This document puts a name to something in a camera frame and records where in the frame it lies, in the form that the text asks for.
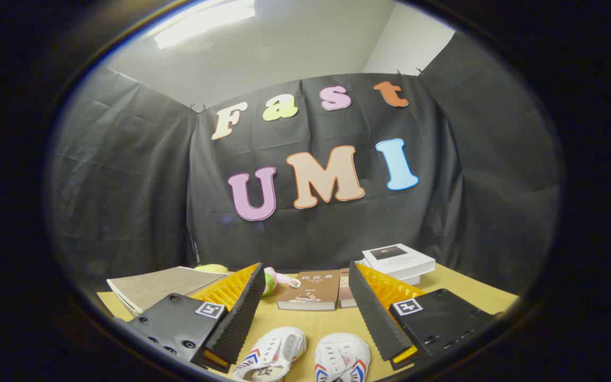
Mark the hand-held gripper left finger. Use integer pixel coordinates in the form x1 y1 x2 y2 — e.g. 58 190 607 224
125 262 267 373

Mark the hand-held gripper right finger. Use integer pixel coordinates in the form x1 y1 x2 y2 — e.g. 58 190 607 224
348 260 497 371

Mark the white canvas shoe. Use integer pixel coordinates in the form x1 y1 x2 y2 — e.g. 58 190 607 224
313 333 371 382
231 326 307 382

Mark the beige fabric storage box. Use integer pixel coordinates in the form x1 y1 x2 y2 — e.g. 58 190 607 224
107 266 229 317

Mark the white patterned cover book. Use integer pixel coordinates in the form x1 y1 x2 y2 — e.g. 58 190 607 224
357 260 424 287

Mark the green and pink plush toy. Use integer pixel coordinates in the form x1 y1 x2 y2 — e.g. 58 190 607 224
262 267 302 298

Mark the thick white book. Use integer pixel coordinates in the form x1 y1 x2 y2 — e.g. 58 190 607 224
363 243 436 279

